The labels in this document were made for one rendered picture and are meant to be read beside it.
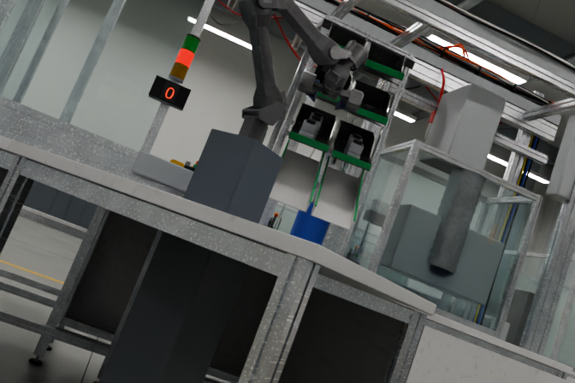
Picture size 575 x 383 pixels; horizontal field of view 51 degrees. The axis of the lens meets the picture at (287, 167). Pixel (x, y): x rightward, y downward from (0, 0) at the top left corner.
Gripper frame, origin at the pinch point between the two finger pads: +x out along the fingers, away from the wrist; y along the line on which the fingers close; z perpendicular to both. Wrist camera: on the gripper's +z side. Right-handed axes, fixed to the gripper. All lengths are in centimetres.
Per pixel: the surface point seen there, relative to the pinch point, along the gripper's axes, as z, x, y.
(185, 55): 8, 19, 48
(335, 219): -27.1, 20.5, -15.8
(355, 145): -3.8, 14.4, -13.9
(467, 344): -32, 95, -95
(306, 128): -5.2, 12.5, 2.5
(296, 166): -12.0, 27.3, 1.1
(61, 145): -42, 0, 63
